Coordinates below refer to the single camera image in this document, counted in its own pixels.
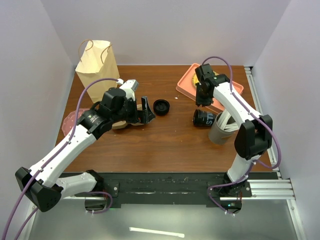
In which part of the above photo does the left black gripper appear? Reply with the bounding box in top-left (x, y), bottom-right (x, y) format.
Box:
top-left (111, 96), bottom-right (155, 124)

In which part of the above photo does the black cup lid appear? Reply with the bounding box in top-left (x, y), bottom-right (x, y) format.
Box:
top-left (153, 99), bottom-right (170, 116)

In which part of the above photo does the black coffee cup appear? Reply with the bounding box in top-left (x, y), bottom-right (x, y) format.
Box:
top-left (192, 109), bottom-right (217, 127)

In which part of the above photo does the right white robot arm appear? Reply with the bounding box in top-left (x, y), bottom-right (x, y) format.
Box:
top-left (195, 64), bottom-right (273, 197)

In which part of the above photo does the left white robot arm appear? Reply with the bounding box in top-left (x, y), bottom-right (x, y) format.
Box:
top-left (15, 87), bottom-right (156, 212)

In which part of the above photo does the yellow woven coaster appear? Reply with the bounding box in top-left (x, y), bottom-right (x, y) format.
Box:
top-left (191, 73), bottom-right (218, 87)

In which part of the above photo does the salmon pink tray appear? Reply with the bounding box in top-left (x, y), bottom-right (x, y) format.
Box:
top-left (176, 63), bottom-right (246, 115)

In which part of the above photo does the cardboard cup carrier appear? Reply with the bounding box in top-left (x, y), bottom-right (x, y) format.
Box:
top-left (111, 120), bottom-right (142, 130)

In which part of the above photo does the grey cup of stirrers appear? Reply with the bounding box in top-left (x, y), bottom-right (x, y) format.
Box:
top-left (208, 110), bottom-right (239, 145)

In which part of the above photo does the brown paper bag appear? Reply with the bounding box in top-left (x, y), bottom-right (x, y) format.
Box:
top-left (75, 39), bottom-right (120, 103)

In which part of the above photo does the pink speckled plate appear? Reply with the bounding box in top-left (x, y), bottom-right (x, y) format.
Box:
top-left (61, 111), bottom-right (77, 136)

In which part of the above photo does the white strip on floor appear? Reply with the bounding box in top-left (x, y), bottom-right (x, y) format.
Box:
top-left (129, 227), bottom-right (185, 238)

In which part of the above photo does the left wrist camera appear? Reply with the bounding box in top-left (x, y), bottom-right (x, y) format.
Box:
top-left (123, 79), bottom-right (139, 92)

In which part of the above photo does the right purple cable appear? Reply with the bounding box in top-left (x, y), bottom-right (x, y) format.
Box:
top-left (201, 56), bottom-right (282, 216)

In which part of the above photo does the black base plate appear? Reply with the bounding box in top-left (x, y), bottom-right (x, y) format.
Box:
top-left (58, 171), bottom-right (281, 210)

